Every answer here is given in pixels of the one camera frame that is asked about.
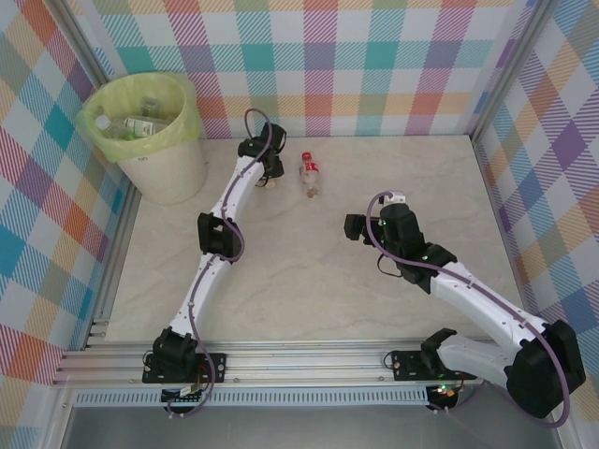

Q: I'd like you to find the red cap cola bottle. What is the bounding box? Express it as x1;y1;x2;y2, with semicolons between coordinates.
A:
298;151;324;200

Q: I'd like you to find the light green bin liner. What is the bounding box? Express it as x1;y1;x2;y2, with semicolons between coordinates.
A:
81;72;202;165

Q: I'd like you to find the white plastic waste bin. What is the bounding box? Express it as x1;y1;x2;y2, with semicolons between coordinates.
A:
114;139;210;206

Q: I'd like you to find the grey metal panel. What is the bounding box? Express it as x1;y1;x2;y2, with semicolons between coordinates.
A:
60;405;562;449

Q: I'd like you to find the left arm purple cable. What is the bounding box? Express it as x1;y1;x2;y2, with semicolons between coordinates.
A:
163;108;275;418

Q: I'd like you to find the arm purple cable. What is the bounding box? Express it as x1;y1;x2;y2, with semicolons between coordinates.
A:
163;108;275;418
365;189;575;429

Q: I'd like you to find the right black mount plate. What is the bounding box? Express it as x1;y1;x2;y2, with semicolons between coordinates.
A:
390;349;478;383

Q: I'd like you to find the black mount plate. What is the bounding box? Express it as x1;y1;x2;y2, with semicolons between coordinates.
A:
142;351;229;385
390;349;478;383

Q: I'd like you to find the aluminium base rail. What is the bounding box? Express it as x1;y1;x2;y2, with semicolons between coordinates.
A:
51;334;570;388

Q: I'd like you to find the aluminium side rail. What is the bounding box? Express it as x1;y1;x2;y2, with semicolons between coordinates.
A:
83;184;141;350

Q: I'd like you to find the white slotted cable duct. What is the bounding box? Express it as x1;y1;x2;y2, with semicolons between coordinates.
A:
73;390;431;409

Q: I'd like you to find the aluminium corner post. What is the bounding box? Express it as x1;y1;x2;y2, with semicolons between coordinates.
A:
54;0;118;83
467;0;561;144

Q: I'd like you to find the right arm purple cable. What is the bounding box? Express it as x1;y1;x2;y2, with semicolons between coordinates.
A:
365;189;575;429

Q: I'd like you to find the left black mount plate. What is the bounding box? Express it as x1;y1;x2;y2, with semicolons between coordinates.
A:
142;351;229;385

